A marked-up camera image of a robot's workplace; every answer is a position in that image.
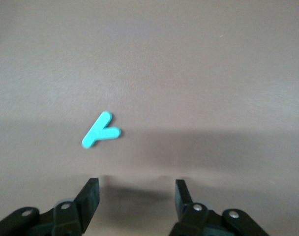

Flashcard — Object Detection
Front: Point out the brown table cover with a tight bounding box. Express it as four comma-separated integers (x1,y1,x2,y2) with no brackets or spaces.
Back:
0,0,299,236

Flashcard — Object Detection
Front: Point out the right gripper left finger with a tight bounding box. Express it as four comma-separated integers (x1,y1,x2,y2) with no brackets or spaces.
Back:
0,177,100,236

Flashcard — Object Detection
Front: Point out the teal letter y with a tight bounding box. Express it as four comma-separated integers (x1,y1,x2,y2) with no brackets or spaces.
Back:
81,111,121,150

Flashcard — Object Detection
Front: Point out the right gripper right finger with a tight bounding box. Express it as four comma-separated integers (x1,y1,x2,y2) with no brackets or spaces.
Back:
168,179,270,236

